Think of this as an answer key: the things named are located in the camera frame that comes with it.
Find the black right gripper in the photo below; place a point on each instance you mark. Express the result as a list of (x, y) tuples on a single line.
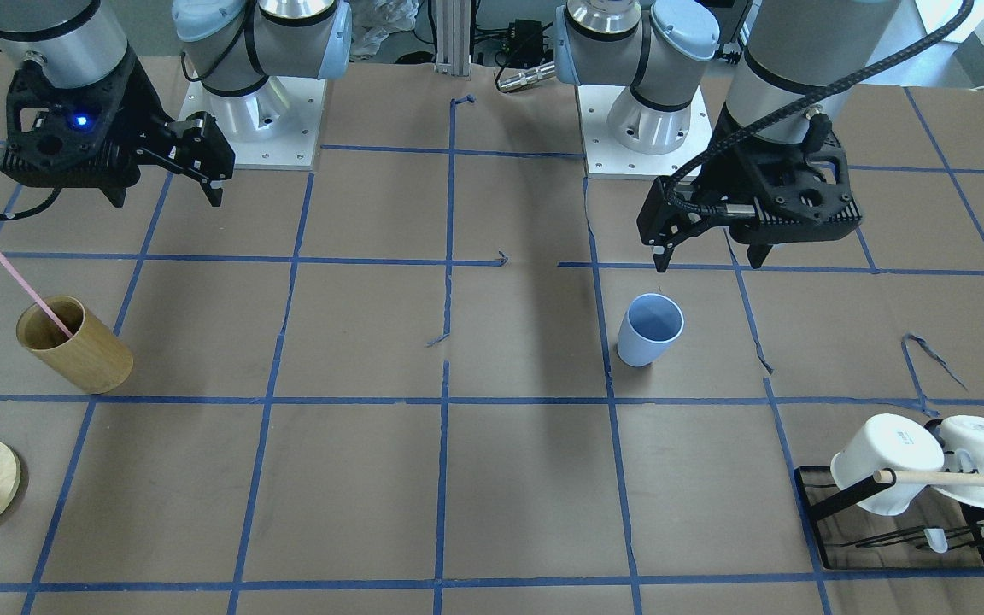
[(143, 111)]

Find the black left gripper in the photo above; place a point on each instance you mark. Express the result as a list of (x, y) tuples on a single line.
[(721, 162)]

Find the pink chopstick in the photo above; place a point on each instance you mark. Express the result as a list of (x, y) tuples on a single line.
[(35, 296)]

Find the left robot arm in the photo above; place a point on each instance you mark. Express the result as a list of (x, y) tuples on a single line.
[(800, 60)]

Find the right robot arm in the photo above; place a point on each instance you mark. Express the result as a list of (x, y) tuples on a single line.
[(231, 48)]

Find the black wire mug rack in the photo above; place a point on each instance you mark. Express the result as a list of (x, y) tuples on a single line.
[(893, 520)]

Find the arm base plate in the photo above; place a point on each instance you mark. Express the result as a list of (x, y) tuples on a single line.
[(275, 128), (625, 140)]

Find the bamboo cylinder holder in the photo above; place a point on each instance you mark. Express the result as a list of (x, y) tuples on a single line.
[(92, 358)]

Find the aluminium frame post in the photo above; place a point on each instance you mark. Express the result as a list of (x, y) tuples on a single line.
[(453, 22)]

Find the light blue cup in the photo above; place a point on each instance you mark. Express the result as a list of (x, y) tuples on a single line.
[(651, 324)]

